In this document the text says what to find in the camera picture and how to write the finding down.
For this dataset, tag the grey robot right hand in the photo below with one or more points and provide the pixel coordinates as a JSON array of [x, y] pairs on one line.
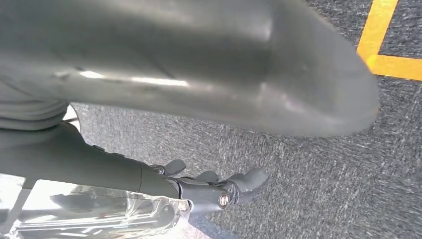
[[197, 49]]

